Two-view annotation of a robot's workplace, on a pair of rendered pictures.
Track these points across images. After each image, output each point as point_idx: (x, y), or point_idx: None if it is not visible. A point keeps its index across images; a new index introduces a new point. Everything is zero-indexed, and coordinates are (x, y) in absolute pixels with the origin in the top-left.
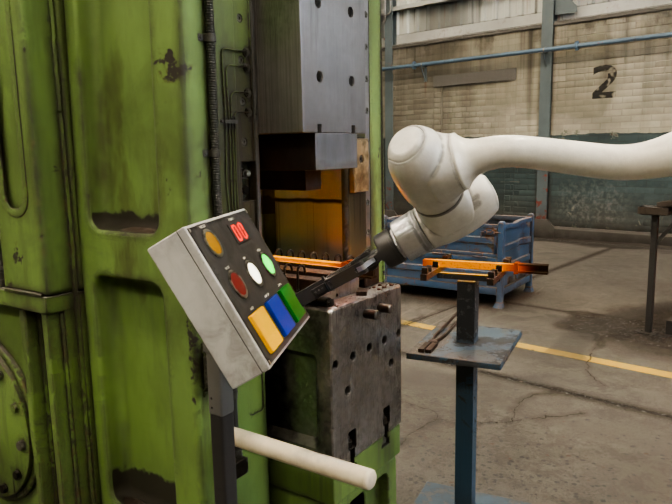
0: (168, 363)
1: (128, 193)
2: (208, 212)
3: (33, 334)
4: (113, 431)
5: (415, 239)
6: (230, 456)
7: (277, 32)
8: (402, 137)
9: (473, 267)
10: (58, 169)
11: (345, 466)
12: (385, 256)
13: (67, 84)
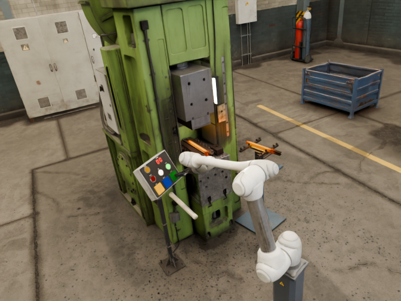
0: None
1: (147, 130)
2: (162, 143)
3: (130, 159)
4: None
5: (195, 170)
6: (162, 207)
7: (178, 92)
8: (181, 156)
9: (259, 147)
10: (130, 122)
11: (190, 212)
12: (190, 172)
13: (129, 99)
